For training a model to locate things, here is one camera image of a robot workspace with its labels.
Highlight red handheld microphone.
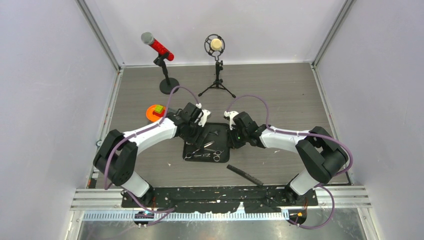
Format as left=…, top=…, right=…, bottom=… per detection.
left=140, top=32, right=175, bottom=61

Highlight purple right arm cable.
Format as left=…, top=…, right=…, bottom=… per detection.
left=225, top=95, right=354, bottom=230

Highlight black round-base microphone stand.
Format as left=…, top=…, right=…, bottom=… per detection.
left=153, top=53, right=180, bottom=95

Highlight lime green toy brick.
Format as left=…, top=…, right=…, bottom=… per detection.
left=154, top=104, right=166, bottom=114

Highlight silver hair scissors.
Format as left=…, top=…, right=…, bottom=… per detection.
left=183, top=141, right=215, bottom=161

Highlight red toy block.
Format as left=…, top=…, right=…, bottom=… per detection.
left=152, top=105, right=166, bottom=118

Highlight orange curved toy slide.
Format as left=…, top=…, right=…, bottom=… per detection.
left=145, top=104, right=166, bottom=122

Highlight black tripod microphone stand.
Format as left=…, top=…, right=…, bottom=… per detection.
left=197, top=60, right=236, bottom=99

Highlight black comb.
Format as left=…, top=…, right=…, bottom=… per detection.
left=226, top=164, right=264, bottom=187

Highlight beige condenser microphone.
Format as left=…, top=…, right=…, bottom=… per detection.
left=204, top=33, right=225, bottom=56

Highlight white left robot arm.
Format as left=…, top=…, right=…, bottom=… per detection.
left=93, top=102, right=211, bottom=207

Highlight silver thinning scissors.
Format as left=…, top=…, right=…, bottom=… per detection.
left=202, top=148, right=223, bottom=162

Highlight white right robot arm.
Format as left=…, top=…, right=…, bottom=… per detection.
left=223, top=111, right=348, bottom=205

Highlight black tool pouch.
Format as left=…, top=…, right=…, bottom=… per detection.
left=182, top=123, right=230, bottom=163

